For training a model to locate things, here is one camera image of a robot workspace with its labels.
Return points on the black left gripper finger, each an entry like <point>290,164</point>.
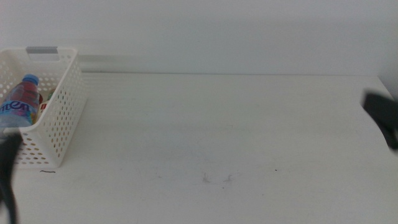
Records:
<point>9,155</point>

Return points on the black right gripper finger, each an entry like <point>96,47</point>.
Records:
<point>385,118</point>

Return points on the clear water bottle blue cap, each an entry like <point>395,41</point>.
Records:
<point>18,105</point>

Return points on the yellow tea bottle green label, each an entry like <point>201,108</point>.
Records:
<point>46,107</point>

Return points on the red soda can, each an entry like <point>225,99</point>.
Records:
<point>41,99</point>

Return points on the white perforated plastic basket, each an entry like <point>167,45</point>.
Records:
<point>62,124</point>

